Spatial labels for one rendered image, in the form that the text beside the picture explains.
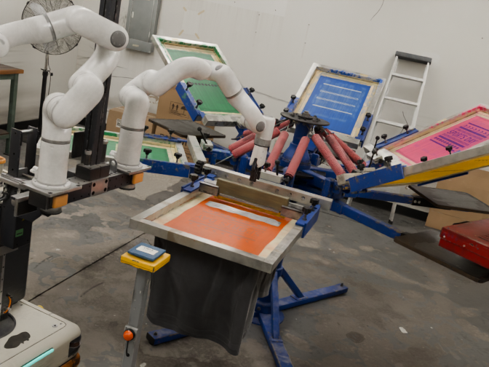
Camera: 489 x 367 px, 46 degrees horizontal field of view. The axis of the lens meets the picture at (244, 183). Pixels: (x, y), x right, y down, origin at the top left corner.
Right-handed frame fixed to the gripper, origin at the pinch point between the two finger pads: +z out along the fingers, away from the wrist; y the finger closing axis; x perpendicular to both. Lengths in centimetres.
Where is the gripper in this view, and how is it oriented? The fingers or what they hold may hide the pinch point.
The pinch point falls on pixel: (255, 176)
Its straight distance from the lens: 266.2
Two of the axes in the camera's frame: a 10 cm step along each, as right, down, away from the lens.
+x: 9.3, 2.7, -2.6
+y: -3.2, 2.0, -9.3
